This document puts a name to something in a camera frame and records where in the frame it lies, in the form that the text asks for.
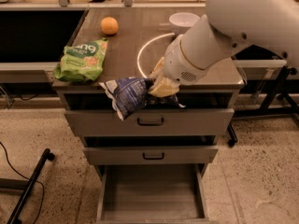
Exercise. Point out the orange fruit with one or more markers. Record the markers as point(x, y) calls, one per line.
point(109, 26)

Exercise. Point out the grey drawer cabinet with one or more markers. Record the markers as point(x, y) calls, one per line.
point(151, 164)

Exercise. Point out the blue chip bag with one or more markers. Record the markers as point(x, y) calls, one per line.
point(131, 94)

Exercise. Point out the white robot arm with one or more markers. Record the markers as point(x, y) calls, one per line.
point(227, 27)

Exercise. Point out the bottom drawer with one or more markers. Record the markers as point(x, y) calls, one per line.
point(152, 194)

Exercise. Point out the drawer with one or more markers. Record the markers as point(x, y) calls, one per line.
point(171, 122)
point(152, 194)
point(149, 155)

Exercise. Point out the green chip bag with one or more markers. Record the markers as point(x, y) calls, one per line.
point(83, 62)

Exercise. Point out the middle drawer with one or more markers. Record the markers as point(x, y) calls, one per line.
point(149, 155)

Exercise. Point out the black cabinet caster leg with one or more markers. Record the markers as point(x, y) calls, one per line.
point(233, 138)

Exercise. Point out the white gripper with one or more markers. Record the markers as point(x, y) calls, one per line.
point(177, 64)

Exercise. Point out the black floor stand leg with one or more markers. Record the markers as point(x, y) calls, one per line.
point(26, 185)

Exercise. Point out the top drawer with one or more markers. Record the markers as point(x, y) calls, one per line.
point(171, 122)

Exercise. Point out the white bowl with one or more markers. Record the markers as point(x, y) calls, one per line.
point(181, 22)

